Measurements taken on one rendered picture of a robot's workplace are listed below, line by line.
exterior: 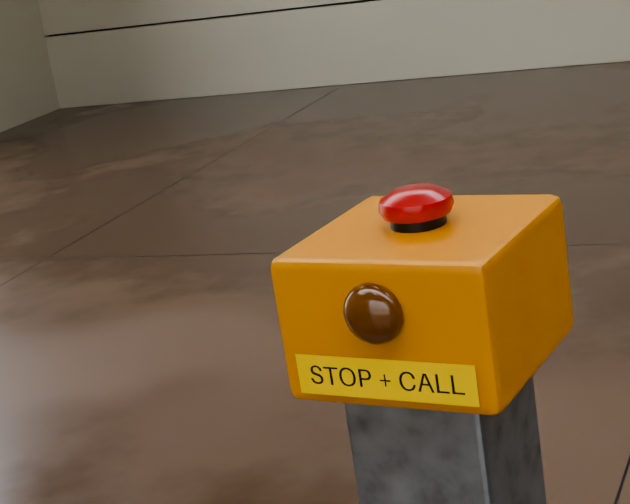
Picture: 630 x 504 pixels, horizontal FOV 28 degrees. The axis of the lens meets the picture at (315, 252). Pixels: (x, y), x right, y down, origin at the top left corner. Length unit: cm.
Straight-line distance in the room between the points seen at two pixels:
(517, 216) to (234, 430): 249
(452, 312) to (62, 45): 814
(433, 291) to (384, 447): 11
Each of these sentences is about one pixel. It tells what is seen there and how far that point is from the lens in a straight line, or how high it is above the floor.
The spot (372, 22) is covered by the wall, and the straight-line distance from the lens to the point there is 768.
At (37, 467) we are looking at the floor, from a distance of 316.
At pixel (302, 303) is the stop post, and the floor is 106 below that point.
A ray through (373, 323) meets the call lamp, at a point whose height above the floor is 105.
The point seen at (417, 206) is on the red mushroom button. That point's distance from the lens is 64.
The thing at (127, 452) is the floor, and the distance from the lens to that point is 312.
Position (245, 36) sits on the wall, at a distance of 802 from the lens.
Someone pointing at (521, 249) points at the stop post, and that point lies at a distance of 63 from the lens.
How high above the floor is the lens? 126
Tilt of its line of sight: 17 degrees down
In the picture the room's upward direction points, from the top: 9 degrees counter-clockwise
